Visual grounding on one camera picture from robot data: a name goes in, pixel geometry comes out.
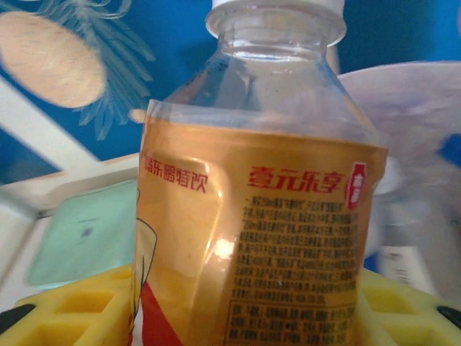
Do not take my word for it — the white bin lilac liner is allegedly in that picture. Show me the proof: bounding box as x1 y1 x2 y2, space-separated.
336 61 461 300

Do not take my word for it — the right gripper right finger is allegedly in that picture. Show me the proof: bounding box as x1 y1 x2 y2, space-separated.
354 268 461 346

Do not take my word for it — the aluminium frame post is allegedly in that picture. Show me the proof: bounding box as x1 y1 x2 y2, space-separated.
0 77 109 174

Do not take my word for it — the blue label bottle blue cap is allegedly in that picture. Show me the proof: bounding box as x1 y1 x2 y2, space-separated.
435 133 461 167

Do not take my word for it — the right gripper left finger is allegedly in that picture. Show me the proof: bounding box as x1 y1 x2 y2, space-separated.
0 265 140 346

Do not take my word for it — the red juice carton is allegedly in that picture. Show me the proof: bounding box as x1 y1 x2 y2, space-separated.
129 0 392 346

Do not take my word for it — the mint green zip pouch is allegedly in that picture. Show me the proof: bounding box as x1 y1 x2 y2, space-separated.
27 178 140 291

